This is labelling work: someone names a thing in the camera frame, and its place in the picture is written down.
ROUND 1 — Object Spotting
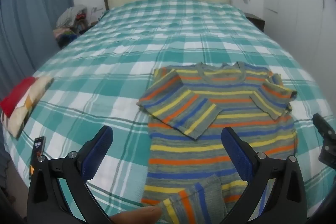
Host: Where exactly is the red folded garment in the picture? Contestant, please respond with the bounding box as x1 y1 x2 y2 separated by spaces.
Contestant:
0 76 36 118

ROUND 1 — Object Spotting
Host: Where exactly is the bed with green plaid sheet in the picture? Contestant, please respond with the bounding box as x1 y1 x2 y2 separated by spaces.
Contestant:
1 0 335 224

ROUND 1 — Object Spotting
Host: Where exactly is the pile of mixed clothes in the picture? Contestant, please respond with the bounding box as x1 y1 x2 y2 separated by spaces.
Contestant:
53 4 91 48

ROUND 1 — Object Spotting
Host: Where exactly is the blue-grey curtain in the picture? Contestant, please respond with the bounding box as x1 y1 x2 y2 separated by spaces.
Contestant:
0 0 74 85

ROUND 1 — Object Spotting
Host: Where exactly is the white wardrobe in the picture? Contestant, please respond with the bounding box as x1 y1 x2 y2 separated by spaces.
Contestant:
259 0 336 119

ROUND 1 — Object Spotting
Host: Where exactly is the black smartphone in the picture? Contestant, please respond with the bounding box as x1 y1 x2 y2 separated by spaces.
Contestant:
28 136 46 180

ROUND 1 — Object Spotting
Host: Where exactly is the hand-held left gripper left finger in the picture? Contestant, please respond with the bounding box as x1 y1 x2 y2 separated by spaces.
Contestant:
27 126 114 224

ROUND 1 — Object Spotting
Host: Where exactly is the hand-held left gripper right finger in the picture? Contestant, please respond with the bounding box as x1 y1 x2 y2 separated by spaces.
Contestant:
221 127 307 224

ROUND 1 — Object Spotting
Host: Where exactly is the striped knit sweater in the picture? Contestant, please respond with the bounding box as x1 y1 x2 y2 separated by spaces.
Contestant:
137 61 298 224

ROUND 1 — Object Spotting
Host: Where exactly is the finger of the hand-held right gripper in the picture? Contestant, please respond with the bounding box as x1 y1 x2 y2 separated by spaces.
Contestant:
318 136 336 169
312 113 336 138

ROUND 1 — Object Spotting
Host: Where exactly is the person's left hand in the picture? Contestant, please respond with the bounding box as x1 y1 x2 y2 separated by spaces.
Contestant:
109 206 162 224

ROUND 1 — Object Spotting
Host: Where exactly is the cream checked folded garment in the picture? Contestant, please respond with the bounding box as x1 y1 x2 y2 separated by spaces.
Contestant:
1 76 54 138

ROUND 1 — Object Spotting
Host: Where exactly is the dark wooden nightstand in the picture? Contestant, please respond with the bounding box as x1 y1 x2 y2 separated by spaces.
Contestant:
244 13 265 31

